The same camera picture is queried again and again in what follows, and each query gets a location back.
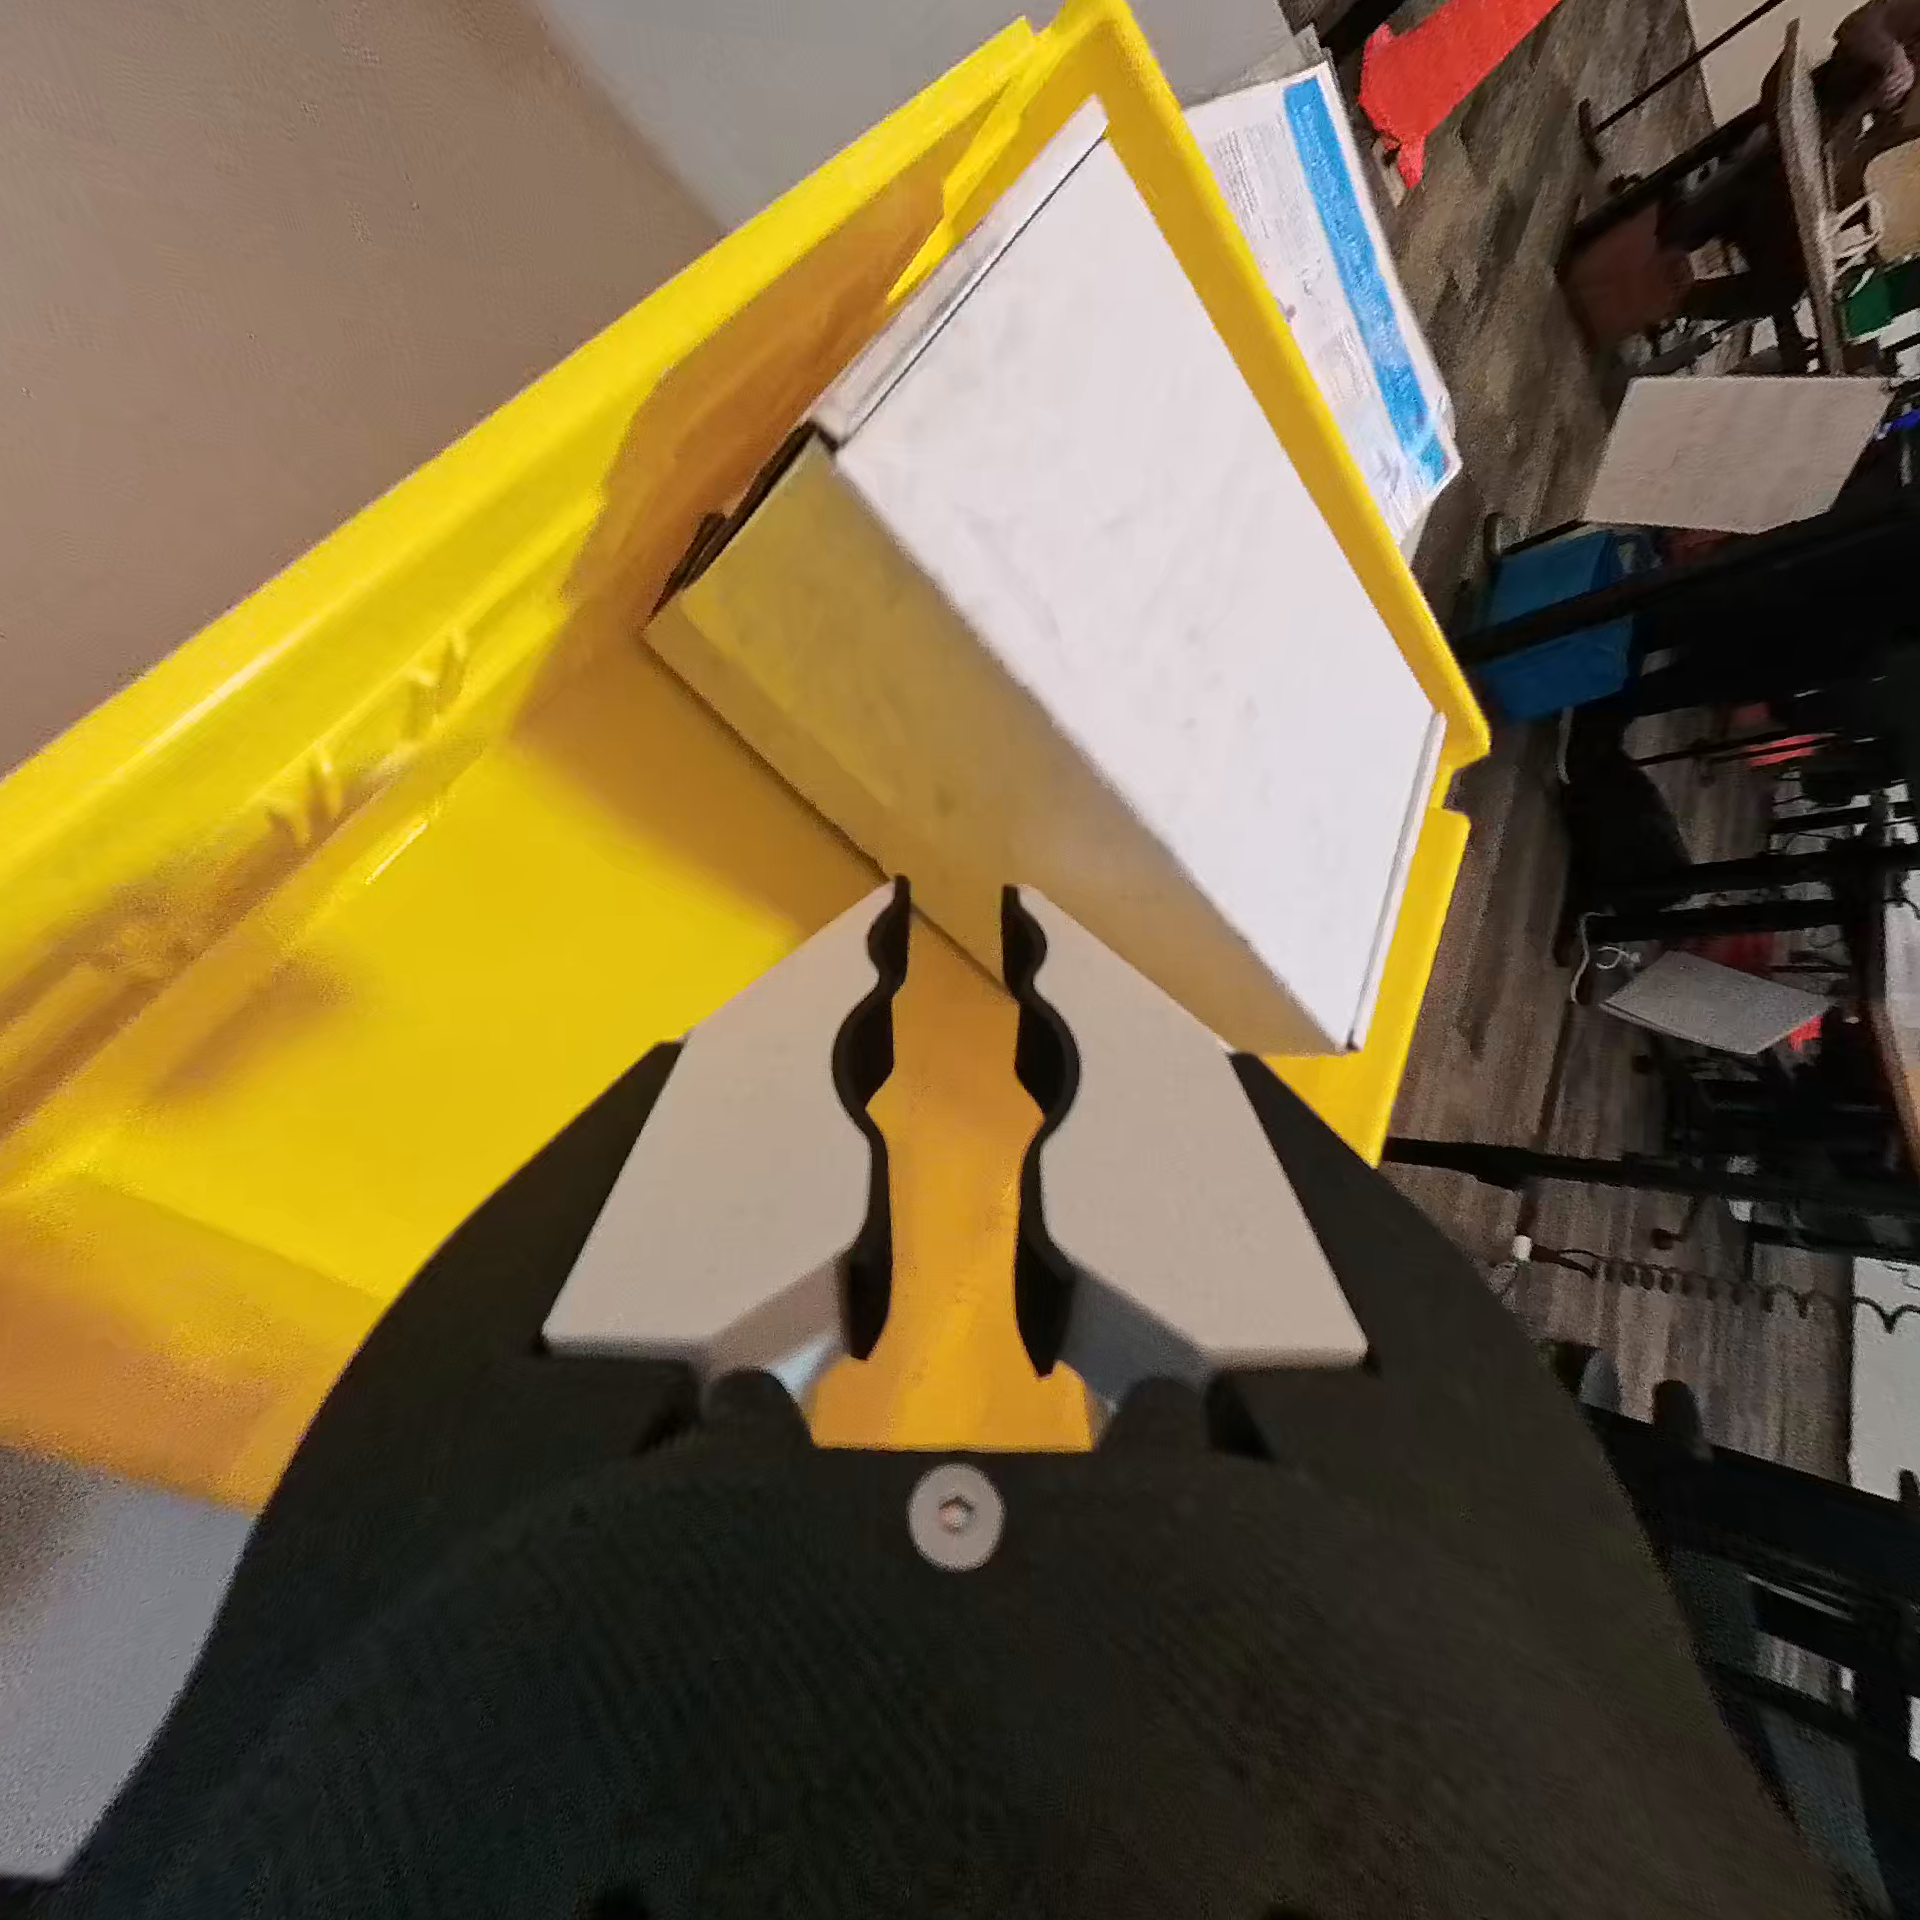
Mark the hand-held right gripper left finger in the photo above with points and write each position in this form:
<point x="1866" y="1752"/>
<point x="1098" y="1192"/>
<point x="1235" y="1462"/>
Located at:
<point x="722" y="1184"/>

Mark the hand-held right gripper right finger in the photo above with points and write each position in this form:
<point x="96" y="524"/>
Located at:
<point x="1185" y="1201"/>

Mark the yellow plastic bin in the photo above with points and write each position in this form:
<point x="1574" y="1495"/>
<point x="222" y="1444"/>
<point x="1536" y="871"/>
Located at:
<point x="449" y="976"/>

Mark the white cardboard mailer box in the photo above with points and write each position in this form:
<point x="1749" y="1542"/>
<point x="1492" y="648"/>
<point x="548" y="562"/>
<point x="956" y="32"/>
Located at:
<point x="1125" y="571"/>

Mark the white flat board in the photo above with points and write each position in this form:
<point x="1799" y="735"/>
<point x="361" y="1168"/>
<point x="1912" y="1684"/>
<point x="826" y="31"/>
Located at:
<point x="1709" y="1002"/>

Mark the black metal rack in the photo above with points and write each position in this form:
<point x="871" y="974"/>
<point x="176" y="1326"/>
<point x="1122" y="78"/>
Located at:
<point x="1725" y="901"/>

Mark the white leaflet with blue stripe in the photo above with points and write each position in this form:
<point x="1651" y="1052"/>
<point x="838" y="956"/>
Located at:
<point x="1351" y="302"/>

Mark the brown cardboard panel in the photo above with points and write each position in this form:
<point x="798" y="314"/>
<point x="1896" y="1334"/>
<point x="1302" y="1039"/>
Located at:
<point x="1725" y="449"/>

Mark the green bin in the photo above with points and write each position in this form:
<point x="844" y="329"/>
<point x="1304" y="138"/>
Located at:
<point x="1885" y="302"/>

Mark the orange cone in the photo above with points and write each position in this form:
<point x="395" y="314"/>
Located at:
<point x="1442" y="68"/>

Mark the background work table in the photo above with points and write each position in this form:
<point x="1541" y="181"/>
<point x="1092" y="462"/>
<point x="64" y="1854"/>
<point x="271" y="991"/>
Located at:
<point x="1825" y="195"/>

